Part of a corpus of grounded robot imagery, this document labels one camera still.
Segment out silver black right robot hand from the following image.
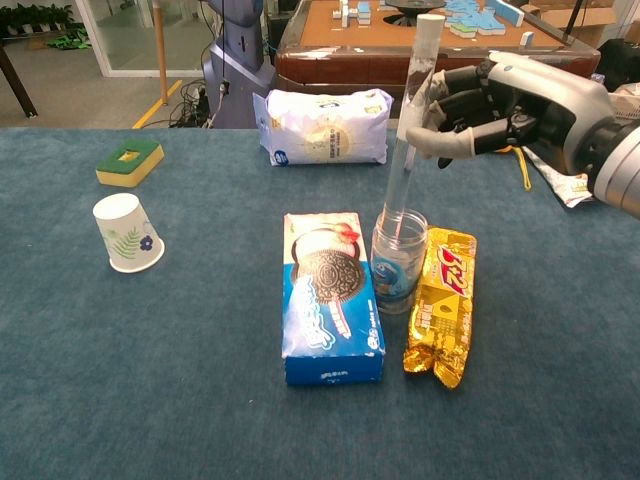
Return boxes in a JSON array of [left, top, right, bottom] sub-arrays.
[[405, 49, 619, 177]]

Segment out clear test tube white cap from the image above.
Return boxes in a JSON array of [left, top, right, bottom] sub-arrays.
[[382, 13, 446, 251]]

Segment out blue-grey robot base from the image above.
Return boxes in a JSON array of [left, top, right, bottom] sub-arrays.
[[201, 0, 277, 130]]

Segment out white plastic basket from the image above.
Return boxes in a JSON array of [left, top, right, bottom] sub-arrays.
[[607, 82, 640, 121]]

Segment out black bag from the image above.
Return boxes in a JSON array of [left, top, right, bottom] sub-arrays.
[[597, 38, 640, 94]]

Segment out white nut snack bag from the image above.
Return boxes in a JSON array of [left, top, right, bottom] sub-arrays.
[[523, 145, 600, 209]]

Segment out brown cardboard box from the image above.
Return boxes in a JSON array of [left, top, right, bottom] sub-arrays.
[[519, 0, 621, 49]]

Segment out black mahjong table centre dome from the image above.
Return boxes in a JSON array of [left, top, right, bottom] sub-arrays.
[[383, 0, 448, 27]]

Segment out brown mahjong table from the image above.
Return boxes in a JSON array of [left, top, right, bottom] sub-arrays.
[[273, 0, 602, 130]]

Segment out white rice bag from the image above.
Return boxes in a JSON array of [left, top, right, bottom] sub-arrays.
[[252, 88, 395, 167]]

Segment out gold yellow snack wrapper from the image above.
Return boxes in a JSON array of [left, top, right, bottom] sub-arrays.
[[402, 226, 479, 391]]

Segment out clear plastic jar blue cartoon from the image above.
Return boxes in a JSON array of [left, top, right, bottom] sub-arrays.
[[370, 207, 430, 315]]

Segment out blue Oreo cookie box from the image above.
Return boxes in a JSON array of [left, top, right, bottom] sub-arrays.
[[281, 211, 388, 387]]

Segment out wooden pole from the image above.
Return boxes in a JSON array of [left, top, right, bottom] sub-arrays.
[[152, 0, 170, 106]]

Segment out green yellow sponge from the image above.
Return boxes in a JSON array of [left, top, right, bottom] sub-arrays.
[[95, 139, 166, 189]]

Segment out white floral paper cup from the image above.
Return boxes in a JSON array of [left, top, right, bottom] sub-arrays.
[[92, 192, 166, 274]]

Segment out blue felt table mat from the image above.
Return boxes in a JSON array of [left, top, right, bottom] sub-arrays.
[[0, 127, 640, 480]]

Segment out potted green plants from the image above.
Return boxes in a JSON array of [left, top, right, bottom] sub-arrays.
[[0, 3, 76, 36]]

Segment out black table leg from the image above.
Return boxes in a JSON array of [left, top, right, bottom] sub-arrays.
[[0, 42, 39, 119]]

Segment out yellow toy with cord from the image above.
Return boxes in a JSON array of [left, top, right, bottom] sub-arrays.
[[494, 142, 533, 192]]

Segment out black floor cables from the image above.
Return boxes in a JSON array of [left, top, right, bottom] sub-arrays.
[[168, 79, 212, 129]]

